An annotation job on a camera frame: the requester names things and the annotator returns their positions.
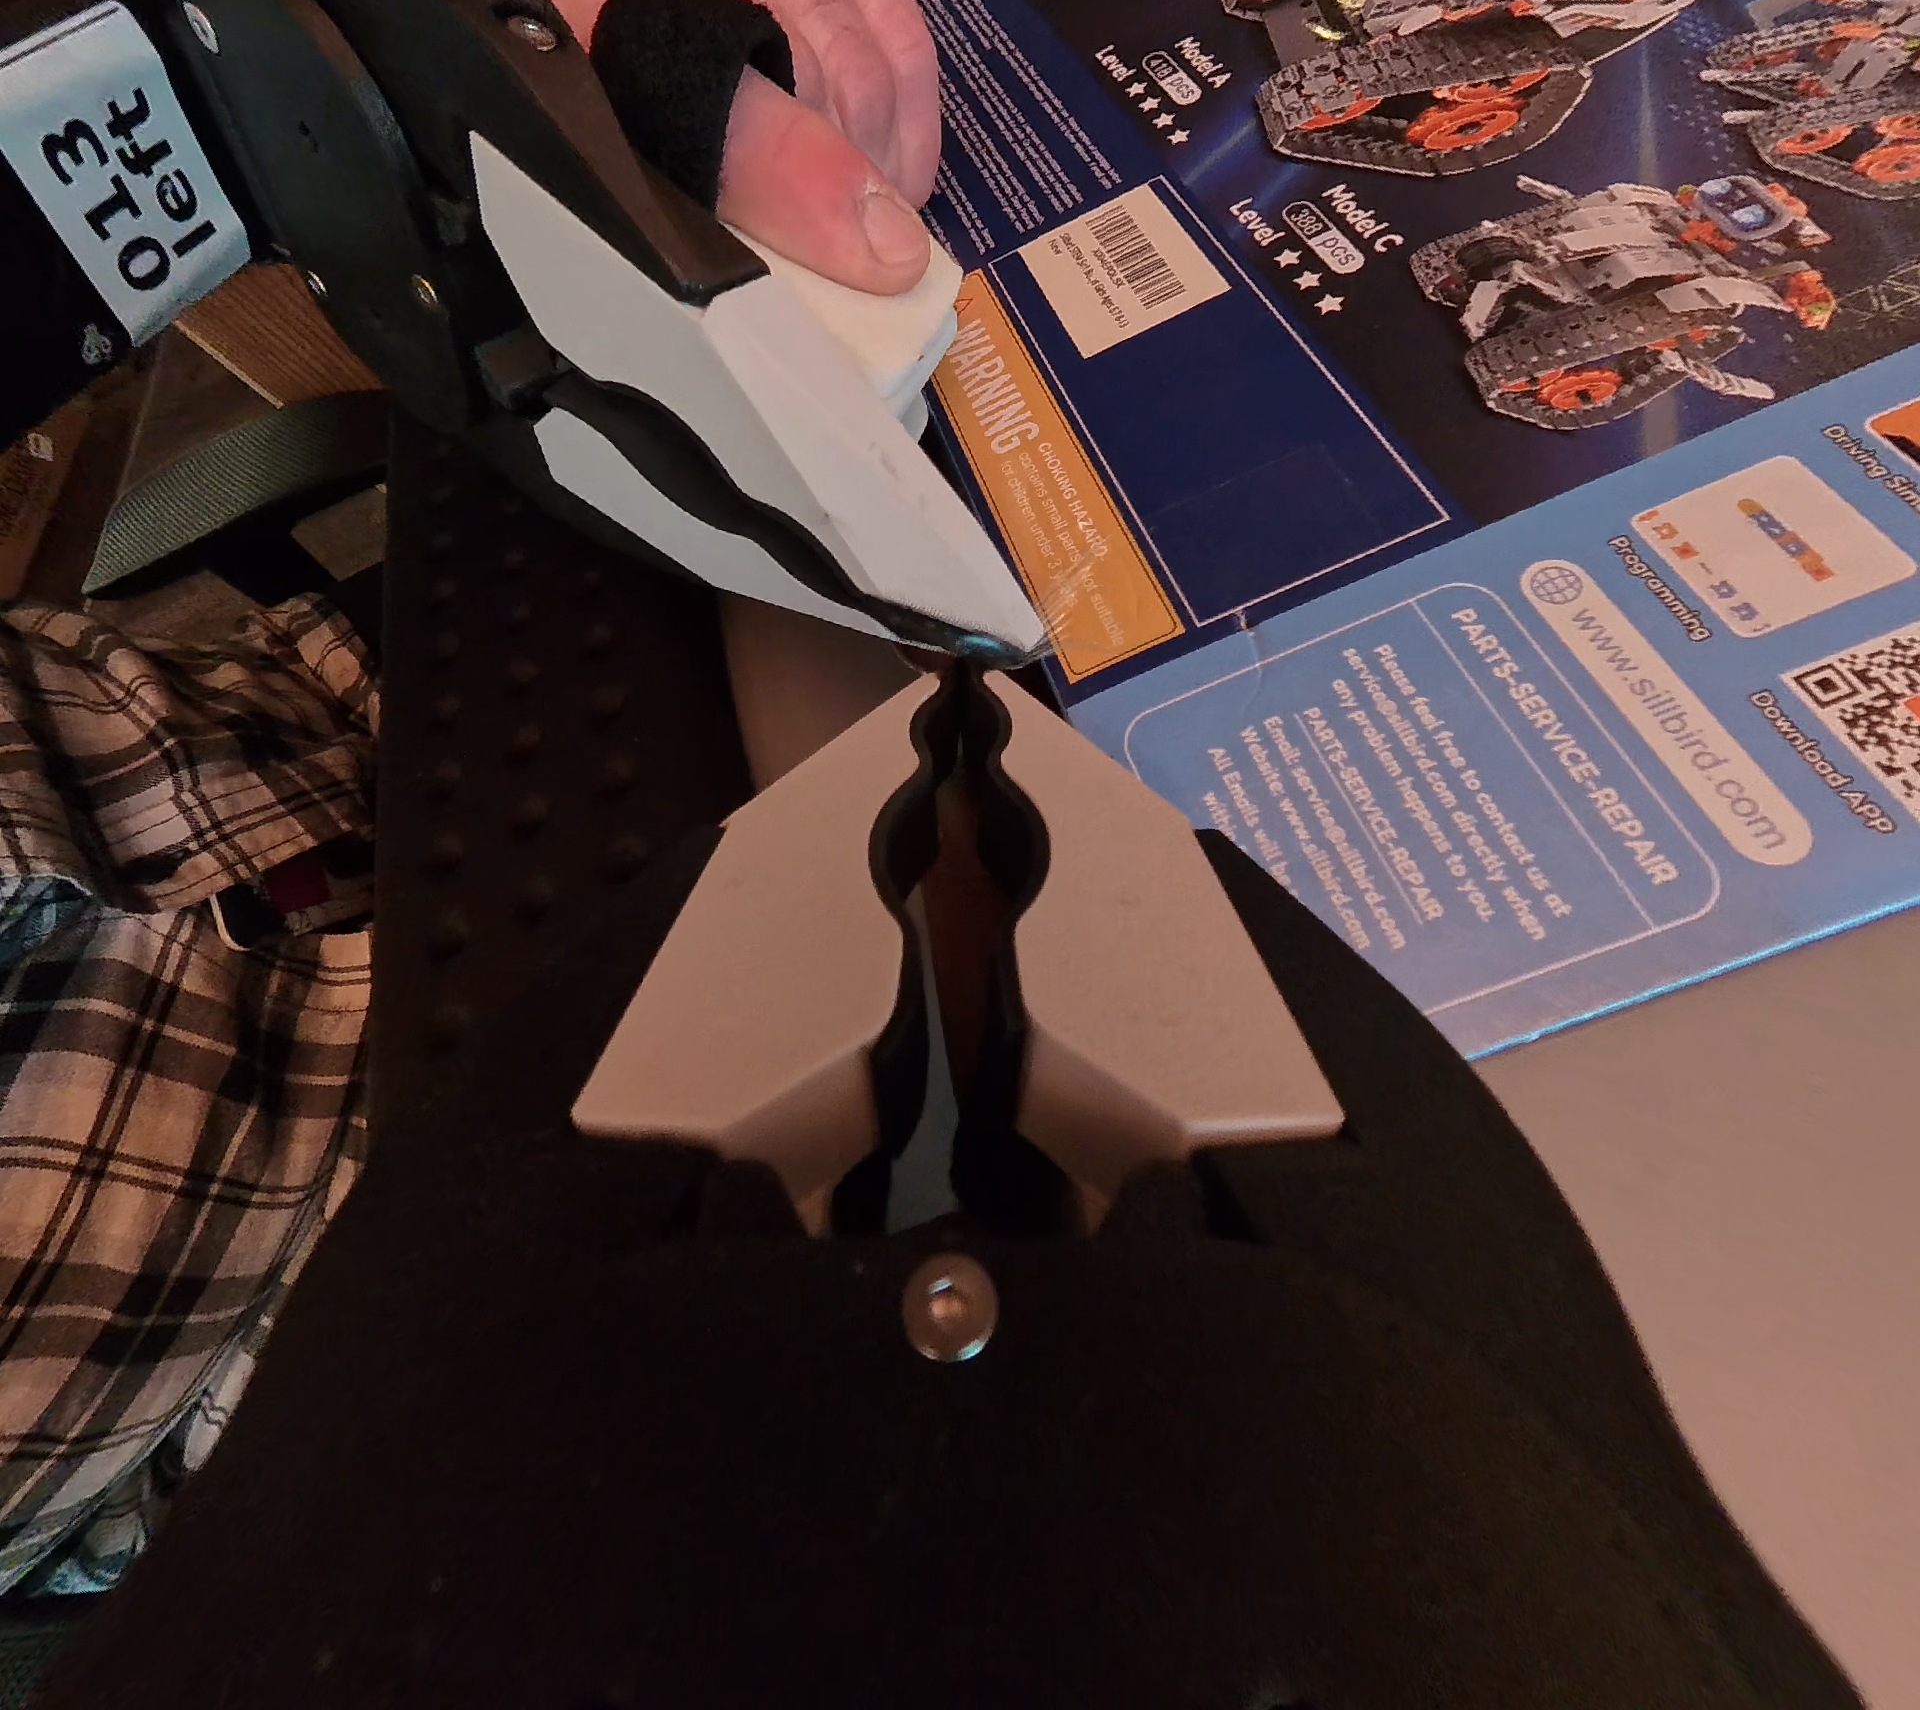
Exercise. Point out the blue robot kit box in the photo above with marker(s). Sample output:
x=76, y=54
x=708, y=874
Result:
x=1350, y=420

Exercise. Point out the person's plaid shirt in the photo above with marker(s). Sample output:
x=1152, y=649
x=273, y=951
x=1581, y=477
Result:
x=151, y=989

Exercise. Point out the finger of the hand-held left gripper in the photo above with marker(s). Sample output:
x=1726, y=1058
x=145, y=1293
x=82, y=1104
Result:
x=719, y=420
x=645, y=504

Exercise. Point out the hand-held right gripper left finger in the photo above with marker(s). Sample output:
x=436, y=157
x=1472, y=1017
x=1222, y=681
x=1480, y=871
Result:
x=719, y=989

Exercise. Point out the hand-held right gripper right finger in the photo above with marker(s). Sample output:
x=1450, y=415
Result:
x=1184, y=989

